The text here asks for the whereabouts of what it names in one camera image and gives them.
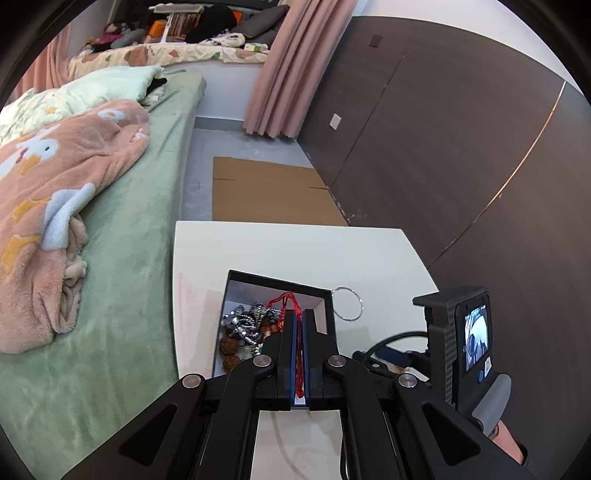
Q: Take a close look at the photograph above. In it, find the flat cardboard sheet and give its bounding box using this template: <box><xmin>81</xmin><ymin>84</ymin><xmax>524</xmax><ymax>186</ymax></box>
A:
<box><xmin>212</xmin><ymin>157</ymin><xmax>349</xmax><ymax>227</ymax></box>

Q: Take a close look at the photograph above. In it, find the black bag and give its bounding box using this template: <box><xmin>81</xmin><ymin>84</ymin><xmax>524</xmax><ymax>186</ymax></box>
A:
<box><xmin>187</xmin><ymin>6</ymin><xmax>238</xmax><ymax>43</ymax></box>

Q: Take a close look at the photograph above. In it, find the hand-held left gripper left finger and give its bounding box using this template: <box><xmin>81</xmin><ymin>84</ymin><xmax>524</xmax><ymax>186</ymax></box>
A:
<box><xmin>60</xmin><ymin>310</ymin><xmax>298</xmax><ymax>480</ymax></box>

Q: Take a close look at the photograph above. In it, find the person's right hand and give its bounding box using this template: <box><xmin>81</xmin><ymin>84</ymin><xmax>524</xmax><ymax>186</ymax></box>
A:
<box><xmin>489</xmin><ymin>422</ymin><xmax>529</xmax><ymax>467</ymax></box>

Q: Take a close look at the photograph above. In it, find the brown bead bracelet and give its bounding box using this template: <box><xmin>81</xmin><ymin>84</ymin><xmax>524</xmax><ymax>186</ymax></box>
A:
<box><xmin>219</xmin><ymin>318</ymin><xmax>278</xmax><ymax>374</ymax></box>

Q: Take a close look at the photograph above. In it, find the pink curtain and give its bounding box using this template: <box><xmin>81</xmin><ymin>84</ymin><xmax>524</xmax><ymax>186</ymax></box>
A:
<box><xmin>243</xmin><ymin>0</ymin><xmax>357</xmax><ymax>139</ymax></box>
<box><xmin>18</xmin><ymin>25</ymin><xmax>72</xmax><ymax>100</ymax></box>

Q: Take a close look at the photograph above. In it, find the pink printed fleece blanket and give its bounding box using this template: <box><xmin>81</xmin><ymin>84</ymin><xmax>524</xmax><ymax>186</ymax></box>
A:
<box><xmin>0</xmin><ymin>99</ymin><xmax>152</xmax><ymax>354</ymax></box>

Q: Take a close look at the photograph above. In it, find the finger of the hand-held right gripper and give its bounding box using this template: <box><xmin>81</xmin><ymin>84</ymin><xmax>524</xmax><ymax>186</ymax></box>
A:
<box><xmin>353</xmin><ymin>344</ymin><xmax>430</xmax><ymax>374</ymax></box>

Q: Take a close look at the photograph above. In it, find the light green quilt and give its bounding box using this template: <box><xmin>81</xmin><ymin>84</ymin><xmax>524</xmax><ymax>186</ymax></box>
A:
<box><xmin>0</xmin><ymin>65</ymin><xmax>164</xmax><ymax>144</ymax></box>

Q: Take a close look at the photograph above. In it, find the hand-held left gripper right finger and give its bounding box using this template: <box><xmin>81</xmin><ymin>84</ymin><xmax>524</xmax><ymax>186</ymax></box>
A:
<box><xmin>302</xmin><ymin>310</ymin><xmax>539</xmax><ymax>480</ymax></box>

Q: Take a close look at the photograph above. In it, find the bed with green sheet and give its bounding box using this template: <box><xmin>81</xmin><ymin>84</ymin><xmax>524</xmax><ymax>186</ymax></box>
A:
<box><xmin>0</xmin><ymin>71</ymin><xmax>207</xmax><ymax>480</ymax></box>

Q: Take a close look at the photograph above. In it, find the grey pillow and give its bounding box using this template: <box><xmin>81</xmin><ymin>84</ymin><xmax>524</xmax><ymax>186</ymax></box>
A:
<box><xmin>231</xmin><ymin>4</ymin><xmax>291</xmax><ymax>40</ymax></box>

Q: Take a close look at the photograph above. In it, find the printed window seat mat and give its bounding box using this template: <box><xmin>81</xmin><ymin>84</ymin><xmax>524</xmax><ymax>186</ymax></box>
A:
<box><xmin>68</xmin><ymin>42</ymin><xmax>271</xmax><ymax>79</ymax></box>

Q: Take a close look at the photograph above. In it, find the silver metal bangle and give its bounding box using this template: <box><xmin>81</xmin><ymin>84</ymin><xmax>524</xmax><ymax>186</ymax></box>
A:
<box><xmin>331</xmin><ymin>286</ymin><xmax>365</xmax><ymax>321</ymax></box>

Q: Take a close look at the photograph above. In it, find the pile of plush toys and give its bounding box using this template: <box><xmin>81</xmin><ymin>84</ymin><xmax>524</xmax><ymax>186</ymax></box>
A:
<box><xmin>83</xmin><ymin>21</ymin><xmax>148</xmax><ymax>51</ymax></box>

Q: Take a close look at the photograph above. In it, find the white desk lamp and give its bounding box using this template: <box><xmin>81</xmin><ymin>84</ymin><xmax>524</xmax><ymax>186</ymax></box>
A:
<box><xmin>148</xmin><ymin>2</ymin><xmax>204</xmax><ymax>44</ymax></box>

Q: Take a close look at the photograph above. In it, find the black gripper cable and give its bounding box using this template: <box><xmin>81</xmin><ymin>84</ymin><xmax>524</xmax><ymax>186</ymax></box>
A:
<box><xmin>365</xmin><ymin>330</ymin><xmax>430</xmax><ymax>361</ymax></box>

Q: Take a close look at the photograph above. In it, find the black jewelry box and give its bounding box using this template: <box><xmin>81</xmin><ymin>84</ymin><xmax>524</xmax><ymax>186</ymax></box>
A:
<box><xmin>211</xmin><ymin>270</ymin><xmax>340</xmax><ymax>379</ymax></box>

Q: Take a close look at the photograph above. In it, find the red cord bracelet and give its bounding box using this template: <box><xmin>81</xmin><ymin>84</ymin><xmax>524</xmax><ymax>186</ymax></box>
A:
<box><xmin>265</xmin><ymin>293</ymin><xmax>308</xmax><ymax>400</ymax></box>

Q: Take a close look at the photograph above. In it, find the white spotted plush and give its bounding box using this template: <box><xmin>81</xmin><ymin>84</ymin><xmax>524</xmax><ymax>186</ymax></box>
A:
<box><xmin>201</xmin><ymin>31</ymin><xmax>245</xmax><ymax>47</ymax></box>

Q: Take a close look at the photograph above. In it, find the silver bead bracelet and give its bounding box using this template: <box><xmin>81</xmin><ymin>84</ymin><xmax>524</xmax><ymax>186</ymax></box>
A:
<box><xmin>222</xmin><ymin>302</ymin><xmax>269</xmax><ymax>344</ymax></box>

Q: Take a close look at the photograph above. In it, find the white low table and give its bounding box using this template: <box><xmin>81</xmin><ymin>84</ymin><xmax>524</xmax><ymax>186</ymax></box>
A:
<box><xmin>173</xmin><ymin>220</ymin><xmax>440</xmax><ymax>480</ymax></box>

